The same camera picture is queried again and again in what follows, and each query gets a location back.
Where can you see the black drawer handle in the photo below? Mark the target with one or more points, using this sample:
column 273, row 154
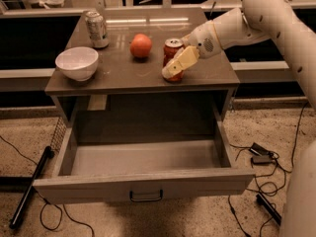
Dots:
column 146, row 197

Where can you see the red coke can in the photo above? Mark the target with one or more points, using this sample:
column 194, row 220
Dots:
column 171, row 47

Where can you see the black bar left floor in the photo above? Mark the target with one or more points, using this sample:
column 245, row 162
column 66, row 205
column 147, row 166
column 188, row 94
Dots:
column 17, row 218

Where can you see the grey cabinet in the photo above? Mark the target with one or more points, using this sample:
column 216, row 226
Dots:
column 120, row 73

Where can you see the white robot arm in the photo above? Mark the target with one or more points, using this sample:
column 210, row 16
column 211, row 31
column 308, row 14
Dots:
column 255, row 21

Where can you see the black power adapter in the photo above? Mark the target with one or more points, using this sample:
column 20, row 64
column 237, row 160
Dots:
column 260, row 154

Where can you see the wire mesh panel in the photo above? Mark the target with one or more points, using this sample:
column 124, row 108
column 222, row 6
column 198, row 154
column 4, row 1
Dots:
column 58, row 135

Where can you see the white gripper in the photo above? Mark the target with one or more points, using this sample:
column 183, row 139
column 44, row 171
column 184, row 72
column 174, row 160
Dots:
column 203, row 39

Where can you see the orange fruit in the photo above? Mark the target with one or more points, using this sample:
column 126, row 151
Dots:
column 140, row 46

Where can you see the silver soda can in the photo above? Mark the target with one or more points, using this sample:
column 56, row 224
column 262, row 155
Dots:
column 97, row 30

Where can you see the black bar floor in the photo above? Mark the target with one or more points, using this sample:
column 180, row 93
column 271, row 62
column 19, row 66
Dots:
column 263, row 201
column 17, row 218

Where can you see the open grey top drawer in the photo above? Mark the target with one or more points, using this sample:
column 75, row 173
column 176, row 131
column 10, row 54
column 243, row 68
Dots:
column 105, row 155

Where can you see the white bowl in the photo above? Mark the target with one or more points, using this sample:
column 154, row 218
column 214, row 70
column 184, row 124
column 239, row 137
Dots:
column 78, row 63

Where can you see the black bar right floor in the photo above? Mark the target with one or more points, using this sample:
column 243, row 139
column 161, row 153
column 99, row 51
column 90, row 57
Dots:
column 263, row 201

